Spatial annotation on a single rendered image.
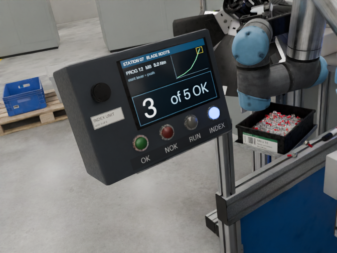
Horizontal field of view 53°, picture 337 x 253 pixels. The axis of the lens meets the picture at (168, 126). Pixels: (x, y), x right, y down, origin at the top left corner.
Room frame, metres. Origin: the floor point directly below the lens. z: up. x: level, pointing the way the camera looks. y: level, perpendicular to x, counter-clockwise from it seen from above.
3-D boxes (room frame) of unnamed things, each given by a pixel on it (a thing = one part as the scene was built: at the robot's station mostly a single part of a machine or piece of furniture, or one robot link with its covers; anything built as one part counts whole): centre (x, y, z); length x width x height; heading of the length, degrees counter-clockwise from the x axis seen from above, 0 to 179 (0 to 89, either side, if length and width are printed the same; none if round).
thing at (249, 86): (0.75, -0.23, 1.08); 0.11 x 0.08 x 0.11; 103
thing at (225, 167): (0.65, -0.11, 0.96); 0.03 x 0.03 x 0.20; 29
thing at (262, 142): (0.96, -0.35, 0.85); 0.22 x 0.17 x 0.07; 133
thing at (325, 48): (1.67, -0.81, 0.92); 0.17 x 0.16 x 0.11; 119
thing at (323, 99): (1.59, -0.82, 0.42); 0.04 x 0.04 x 0.83; 29
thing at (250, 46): (0.75, -0.21, 1.18); 0.11 x 0.08 x 0.09; 156
